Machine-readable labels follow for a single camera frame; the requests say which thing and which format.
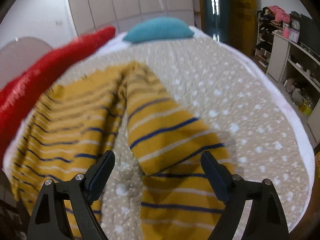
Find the yellow striped small garment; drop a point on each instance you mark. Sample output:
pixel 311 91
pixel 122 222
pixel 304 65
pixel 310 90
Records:
pixel 74 125

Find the glossy beige wardrobe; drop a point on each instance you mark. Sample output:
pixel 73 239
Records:
pixel 90 15

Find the pink clothes pile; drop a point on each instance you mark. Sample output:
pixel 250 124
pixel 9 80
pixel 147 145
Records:
pixel 279 14

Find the white shelf unit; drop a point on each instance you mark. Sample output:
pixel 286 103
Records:
pixel 292 68

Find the red pillow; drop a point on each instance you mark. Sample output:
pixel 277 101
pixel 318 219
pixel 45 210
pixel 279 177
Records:
pixel 20 95

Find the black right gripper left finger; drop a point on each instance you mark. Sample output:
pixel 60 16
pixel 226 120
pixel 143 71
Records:
pixel 49 217

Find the beige dotted bed cover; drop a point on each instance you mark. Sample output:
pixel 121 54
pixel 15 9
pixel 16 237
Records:
pixel 212 119

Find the white bed sheet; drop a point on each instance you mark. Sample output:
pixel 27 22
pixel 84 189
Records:
pixel 282 99

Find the brown wooden door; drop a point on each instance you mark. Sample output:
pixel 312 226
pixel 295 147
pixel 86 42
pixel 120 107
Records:
pixel 243 25

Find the pink rounded headboard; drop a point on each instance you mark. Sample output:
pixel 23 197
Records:
pixel 17 56

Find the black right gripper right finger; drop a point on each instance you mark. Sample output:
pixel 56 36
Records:
pixel 266 218

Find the teal pillow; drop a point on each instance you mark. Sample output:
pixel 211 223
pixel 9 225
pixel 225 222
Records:
pixel 159 28

